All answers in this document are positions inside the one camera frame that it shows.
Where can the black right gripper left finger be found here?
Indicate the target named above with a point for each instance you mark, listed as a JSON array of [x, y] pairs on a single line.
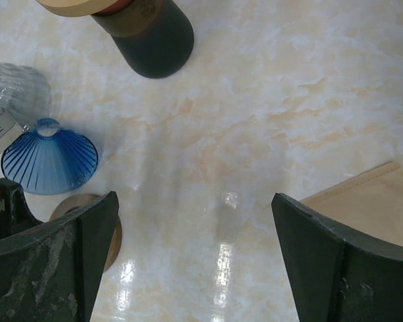
[[52, 272]]

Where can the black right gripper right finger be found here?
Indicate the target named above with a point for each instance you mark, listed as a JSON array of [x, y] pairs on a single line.
[[337, 273]]

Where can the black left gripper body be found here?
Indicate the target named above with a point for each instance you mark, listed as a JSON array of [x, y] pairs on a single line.
[[15, 215]]

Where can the blue glass dripper near pitcher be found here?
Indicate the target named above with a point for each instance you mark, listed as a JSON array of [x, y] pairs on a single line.
[[49, 159]]

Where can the brown paper filter right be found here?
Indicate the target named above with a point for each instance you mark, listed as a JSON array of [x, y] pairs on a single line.
[[371, 202]]

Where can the grey glass pitcher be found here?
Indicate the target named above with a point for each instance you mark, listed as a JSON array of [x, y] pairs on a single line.
[[25, 93]]

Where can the black tumbler with red lid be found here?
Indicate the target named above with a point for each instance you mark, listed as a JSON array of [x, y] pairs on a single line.
[[155, 37]]

